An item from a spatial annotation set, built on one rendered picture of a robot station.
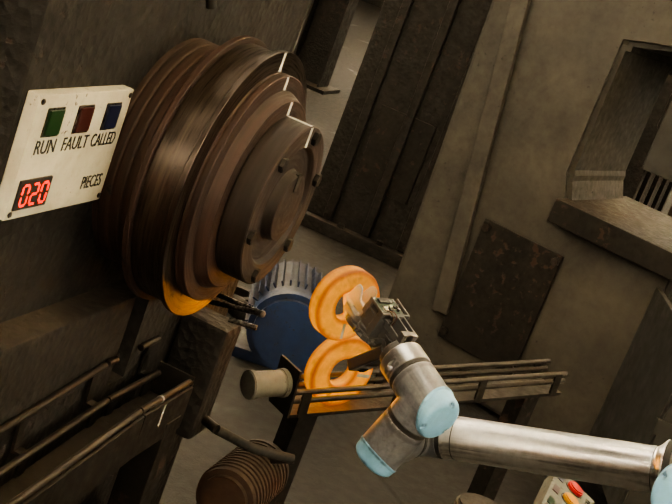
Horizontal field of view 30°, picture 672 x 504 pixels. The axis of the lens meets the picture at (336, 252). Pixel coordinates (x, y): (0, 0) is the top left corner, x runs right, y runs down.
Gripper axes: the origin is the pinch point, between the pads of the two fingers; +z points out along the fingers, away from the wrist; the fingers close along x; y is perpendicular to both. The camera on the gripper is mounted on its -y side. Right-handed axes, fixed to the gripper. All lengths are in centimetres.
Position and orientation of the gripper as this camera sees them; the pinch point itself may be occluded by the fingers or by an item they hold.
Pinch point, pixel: (348, 294)
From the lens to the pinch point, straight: 252.0
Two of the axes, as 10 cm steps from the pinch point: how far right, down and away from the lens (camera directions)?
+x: -7.7, -0.9, -6.3
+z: -4.3, -6.5, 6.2
